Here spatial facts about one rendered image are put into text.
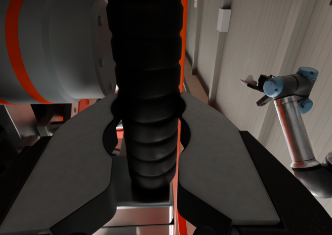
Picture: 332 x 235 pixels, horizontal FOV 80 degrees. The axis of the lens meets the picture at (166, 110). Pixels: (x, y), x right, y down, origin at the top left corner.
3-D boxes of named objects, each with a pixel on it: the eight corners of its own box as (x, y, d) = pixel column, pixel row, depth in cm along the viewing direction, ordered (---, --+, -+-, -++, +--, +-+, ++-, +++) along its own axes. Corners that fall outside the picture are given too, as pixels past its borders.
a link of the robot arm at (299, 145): (291, 202, 78) (256, 83, 85) (312, 194, 81) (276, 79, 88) (320, 210, 67) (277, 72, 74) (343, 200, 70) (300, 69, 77)
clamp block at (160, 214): (38, 210, 13) (61, 248, 16) (175, 205, 14) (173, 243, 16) (67, 155, 18) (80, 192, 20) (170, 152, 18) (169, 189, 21)
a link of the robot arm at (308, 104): (317, 97, 83) (310, 114, 88) (296, 86, 92) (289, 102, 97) (304, 100, 81) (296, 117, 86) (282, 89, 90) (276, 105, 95)
